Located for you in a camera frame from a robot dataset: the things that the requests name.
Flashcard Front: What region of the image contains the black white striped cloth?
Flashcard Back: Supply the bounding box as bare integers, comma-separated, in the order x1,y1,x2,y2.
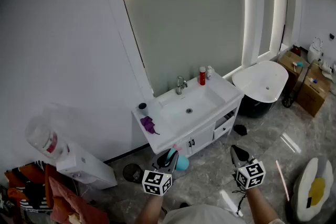
18,161,53,215

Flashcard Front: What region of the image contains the red cloth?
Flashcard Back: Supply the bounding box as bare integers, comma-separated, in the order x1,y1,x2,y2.
48,176,110,224

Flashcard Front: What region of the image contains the person's left forearm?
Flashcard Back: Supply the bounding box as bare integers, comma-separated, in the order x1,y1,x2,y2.
135,193,165,224

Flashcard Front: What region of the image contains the white table drawer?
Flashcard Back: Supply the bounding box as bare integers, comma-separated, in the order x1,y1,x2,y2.
213,110,236,140

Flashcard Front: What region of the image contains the person's right forearm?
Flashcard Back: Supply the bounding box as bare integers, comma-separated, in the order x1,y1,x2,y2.
245,187,279,221

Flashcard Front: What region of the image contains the teal brush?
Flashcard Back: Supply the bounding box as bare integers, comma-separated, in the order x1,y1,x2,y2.
290,61,305,73

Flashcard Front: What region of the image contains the chrome faucet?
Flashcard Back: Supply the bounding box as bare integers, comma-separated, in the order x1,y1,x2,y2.
175,76,188,95

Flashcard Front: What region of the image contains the black cloth lump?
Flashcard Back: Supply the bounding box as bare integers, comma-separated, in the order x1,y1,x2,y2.
233,124,248,136

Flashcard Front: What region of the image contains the white water dispenser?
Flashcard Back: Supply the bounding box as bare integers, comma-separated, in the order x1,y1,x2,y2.
56,142,118,190

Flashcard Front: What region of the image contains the purple cloth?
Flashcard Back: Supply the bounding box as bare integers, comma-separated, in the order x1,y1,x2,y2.
140,115,161,136

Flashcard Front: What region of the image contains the grey cup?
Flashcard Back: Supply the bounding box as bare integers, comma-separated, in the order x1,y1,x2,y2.
138,102,150,117

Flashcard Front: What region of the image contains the white bathtub black outside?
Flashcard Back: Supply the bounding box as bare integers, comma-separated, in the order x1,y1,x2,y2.
232,60,289,119

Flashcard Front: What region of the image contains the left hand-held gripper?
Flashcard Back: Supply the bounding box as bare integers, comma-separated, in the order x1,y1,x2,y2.
142,150,180,197

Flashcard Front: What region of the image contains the clear water jug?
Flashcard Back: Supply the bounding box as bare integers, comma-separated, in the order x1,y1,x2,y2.
25,105,70,161

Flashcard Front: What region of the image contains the black cart wheel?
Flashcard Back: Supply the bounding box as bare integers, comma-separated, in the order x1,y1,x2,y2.
281,96,294,109

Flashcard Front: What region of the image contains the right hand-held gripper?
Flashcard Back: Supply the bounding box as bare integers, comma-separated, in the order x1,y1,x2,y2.
230,144,266,190

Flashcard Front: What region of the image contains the red bottle white cap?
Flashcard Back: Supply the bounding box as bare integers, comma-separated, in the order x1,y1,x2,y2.
198,66,207,87

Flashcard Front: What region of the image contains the person's beige shirt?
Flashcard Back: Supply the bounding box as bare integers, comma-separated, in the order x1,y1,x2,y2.
162,204,286,224

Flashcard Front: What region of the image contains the white toilet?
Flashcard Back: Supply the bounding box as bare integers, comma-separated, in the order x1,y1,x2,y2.
307,37,323,65

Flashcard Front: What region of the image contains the white washbasin table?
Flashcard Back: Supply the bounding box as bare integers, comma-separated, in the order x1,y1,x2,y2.
132,70,245,158

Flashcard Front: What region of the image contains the large cardboard box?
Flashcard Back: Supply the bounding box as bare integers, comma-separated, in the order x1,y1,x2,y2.
296,60,332,118

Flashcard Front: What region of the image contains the fried egg shaped cushion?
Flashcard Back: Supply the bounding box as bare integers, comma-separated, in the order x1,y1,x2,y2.
289,156,335,223

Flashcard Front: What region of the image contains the small cardboard box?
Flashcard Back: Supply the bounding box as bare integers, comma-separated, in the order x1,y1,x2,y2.
277,50,311,95

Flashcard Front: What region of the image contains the black wire waste bin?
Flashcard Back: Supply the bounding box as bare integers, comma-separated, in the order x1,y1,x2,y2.
122,163,145,184

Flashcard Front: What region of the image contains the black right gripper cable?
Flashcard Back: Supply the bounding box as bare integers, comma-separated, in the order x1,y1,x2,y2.
234,178,248,216

